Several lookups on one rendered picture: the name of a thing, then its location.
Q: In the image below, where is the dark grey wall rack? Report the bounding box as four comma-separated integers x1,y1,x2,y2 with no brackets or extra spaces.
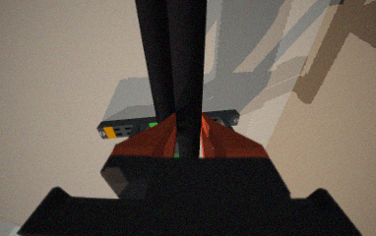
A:
97,109,240,154

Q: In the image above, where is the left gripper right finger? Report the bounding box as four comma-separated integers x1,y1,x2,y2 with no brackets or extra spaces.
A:
201,113,270,158

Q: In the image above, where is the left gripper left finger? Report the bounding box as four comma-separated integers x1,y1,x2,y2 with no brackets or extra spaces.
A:
110,113,177,157

